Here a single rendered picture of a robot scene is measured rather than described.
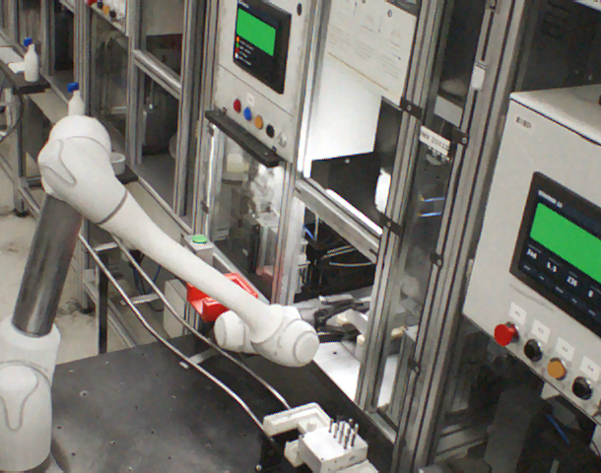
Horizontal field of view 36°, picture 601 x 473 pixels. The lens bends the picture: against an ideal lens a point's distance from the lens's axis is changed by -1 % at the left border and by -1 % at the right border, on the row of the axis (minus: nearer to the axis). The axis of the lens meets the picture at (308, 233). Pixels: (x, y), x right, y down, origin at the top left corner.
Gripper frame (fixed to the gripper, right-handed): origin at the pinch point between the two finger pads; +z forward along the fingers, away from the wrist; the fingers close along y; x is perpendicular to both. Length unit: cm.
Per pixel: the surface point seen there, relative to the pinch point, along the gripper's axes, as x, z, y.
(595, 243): -75, -24, 62
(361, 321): -2.4, -1.3, -0.1
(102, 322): 88, -30, -53
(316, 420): -17.7, -20.2, -16.4
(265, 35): 34, -25, 62
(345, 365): -5.7, -5.4, -10.6
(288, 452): -24.4, -31.8, -18.4
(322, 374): -5.2, -11.5, -13.0
